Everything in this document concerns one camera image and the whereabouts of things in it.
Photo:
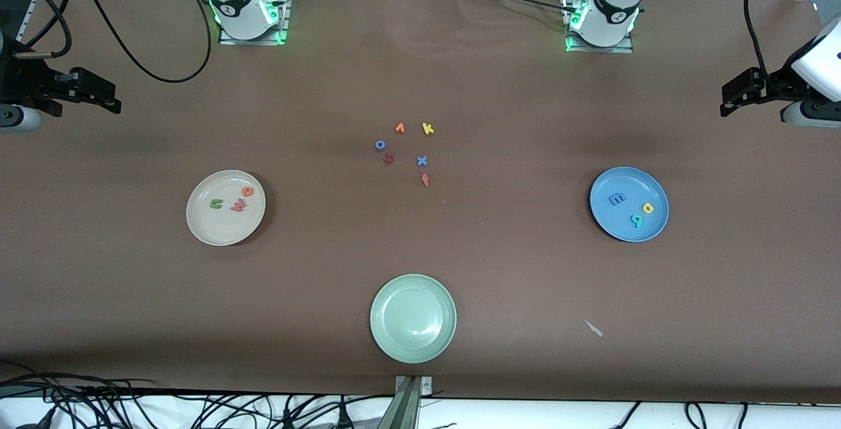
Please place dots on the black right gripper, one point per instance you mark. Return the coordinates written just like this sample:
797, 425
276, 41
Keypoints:
26, 79

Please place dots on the maroon foam letter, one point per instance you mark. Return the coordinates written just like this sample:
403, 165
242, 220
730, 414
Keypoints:
388, 158

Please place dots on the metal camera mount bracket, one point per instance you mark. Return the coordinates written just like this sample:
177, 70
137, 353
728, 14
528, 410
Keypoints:
407, 409

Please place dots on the beige brown plate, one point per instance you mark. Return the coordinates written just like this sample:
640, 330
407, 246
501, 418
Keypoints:
217, 225

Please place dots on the teal foam letter p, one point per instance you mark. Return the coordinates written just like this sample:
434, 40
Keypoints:
636, 220

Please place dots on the white paper scrap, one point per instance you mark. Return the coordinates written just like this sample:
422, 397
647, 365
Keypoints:
594, 329

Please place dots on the brown table cover sheet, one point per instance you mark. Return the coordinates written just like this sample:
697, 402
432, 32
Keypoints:
420, 251

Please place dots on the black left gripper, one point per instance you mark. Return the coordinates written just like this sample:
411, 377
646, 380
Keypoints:
779, 82

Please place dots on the blue plate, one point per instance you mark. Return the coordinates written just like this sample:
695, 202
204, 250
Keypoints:
617, 225

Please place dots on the red foam letter w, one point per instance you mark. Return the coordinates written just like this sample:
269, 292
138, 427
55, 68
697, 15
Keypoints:
238, 205

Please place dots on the blue foam letter m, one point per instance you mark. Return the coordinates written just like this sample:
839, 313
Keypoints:
617, 199

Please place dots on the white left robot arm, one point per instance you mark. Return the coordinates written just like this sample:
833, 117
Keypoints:
611, 2

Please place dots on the pale green plate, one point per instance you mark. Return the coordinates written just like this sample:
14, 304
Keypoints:
412, 318

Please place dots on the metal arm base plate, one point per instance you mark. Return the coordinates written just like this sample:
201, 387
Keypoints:
227, 38
624, 48

